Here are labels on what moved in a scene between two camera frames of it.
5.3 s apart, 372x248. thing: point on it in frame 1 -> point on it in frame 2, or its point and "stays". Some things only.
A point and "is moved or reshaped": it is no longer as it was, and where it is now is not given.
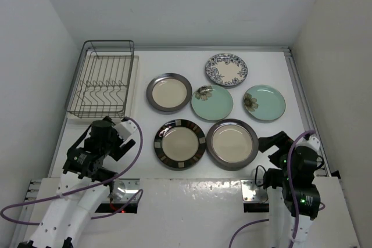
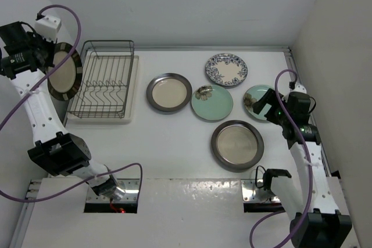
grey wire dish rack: x=99 y=82 stays
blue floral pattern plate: x=226 y=69 stays
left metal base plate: x=124 y=189 stays
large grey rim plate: x=232 y=144 is moved or reshaped
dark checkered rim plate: x=179 y=144 -> x=64 y=83
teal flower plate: x=211 y=102 stays
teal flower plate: x=264 y=102 stays
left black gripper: x=119 y=151 -> x=33 y=37
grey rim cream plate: x=168 y=92 stays
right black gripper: x=281 y=139 -> x=269 y=97
